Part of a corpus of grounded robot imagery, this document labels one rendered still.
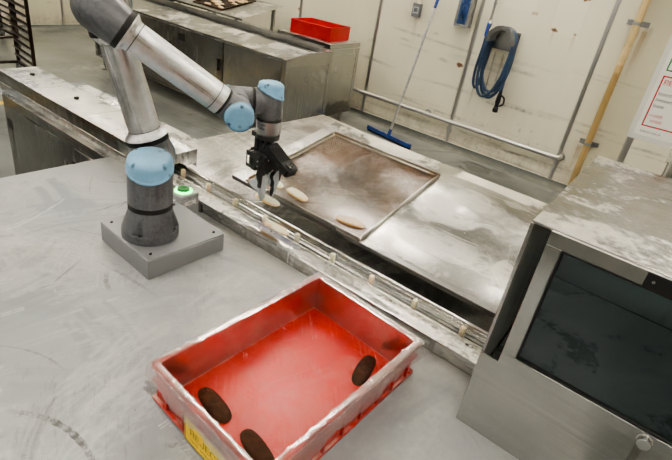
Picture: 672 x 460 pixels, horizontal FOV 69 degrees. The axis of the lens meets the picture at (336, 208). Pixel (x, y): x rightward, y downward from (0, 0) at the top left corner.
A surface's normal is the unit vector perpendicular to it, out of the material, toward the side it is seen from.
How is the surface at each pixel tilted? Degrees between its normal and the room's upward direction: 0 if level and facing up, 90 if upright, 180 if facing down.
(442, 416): 0
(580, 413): 92
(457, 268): 10
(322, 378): 0
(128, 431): 0
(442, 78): 90
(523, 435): 90
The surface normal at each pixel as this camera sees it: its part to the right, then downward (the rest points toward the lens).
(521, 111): -0.61, 0.29
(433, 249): 0.04, -0.81
